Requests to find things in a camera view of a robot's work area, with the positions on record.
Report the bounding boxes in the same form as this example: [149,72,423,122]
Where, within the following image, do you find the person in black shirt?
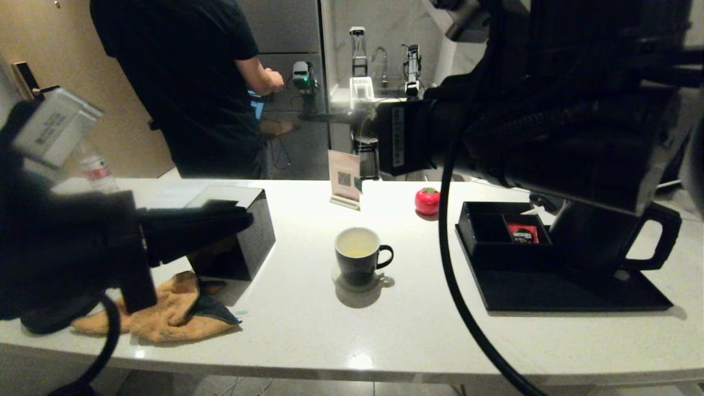
[91,0,285,178]

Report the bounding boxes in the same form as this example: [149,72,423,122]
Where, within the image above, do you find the white rack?
[350,75,376,109]

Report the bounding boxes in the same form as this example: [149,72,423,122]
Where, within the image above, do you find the black glossy tissue box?
[187,186,277,282]

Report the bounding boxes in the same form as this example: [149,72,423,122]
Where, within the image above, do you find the black electric kettle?
[550,198,683,281]

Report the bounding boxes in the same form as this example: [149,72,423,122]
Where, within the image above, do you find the chrome sink faucet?
[371,46,389,87]

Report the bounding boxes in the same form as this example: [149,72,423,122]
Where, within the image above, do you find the plastic bottle red cap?
[77,140,119,194]

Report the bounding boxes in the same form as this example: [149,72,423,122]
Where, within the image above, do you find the tan wooden door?
[0,0,177,179]

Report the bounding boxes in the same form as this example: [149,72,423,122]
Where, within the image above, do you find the orange microfiber cloth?
[71,271,243,342]

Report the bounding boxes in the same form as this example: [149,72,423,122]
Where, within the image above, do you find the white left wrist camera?
[11,88,105,168]

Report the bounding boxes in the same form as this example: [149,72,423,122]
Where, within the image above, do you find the black compartment sachet box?
[455,201,555,270]

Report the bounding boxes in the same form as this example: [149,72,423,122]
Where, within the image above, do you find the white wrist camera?
[444,0,491,43]
[11,88,105,168]

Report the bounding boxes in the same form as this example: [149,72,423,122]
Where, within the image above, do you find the black round pedestal table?
[300,107,381,181]

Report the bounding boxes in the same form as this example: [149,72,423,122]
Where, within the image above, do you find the black door lock handle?
[13,62,43,101]

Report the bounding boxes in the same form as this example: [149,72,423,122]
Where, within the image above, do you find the black ring-shaped part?
[47,382,97,396]

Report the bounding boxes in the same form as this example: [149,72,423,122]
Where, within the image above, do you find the red coffee sachet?
[507,222,540,244]

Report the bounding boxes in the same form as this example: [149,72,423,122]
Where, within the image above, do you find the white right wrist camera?
[444,0,491,43]

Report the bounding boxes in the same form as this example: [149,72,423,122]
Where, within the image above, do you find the grey tall cabinet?
[236,0,329,179]

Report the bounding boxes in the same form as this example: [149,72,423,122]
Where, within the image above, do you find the brown stool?
[261,119,295,138]

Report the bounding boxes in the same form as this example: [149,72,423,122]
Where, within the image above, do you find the black mug white inside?
[334,227,394,287]

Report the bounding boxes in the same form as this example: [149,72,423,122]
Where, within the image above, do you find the clear blender jug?
[349,25,368,76]

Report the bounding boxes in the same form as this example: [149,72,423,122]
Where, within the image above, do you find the green-lit camera device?
[291,60,320,118]

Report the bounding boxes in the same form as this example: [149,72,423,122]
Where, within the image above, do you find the red tomato-shaped timer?
[414,187,443,216]

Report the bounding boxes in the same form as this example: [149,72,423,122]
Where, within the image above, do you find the black rectangular serving tray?
[456,242,674,313]

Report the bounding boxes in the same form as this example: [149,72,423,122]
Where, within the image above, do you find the QR code sign stand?
[328,150,361,211]

